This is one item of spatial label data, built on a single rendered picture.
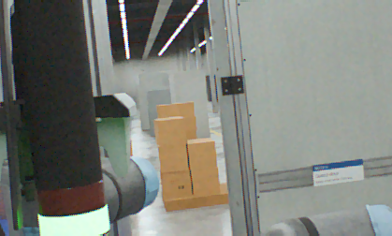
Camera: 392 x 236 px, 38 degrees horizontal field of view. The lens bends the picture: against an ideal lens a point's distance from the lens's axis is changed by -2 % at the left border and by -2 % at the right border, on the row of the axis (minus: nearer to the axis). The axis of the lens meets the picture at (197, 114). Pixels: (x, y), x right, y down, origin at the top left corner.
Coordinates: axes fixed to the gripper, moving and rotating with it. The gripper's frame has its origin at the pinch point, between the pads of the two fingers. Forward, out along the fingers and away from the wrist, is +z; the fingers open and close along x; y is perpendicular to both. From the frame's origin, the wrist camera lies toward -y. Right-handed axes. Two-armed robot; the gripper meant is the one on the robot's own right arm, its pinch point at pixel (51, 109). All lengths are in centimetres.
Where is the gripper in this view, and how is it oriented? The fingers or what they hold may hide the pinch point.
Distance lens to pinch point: 36.5
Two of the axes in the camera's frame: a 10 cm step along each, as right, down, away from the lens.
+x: -9.5, 1.2, -2.8
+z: 2.8, 0.2, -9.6
